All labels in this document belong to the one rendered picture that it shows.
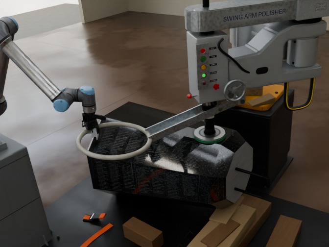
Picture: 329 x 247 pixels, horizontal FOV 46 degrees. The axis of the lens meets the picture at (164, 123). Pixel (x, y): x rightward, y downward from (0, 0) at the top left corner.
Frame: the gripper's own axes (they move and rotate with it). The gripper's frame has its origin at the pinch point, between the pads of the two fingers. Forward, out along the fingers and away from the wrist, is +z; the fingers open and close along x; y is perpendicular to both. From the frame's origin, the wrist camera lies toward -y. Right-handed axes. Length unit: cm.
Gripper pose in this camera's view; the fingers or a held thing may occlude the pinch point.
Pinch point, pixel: (95, 136)
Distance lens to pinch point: 274.5
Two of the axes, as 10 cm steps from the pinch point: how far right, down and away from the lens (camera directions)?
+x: 6.8, 3.0, -6.6
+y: -7.3, 3.1, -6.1
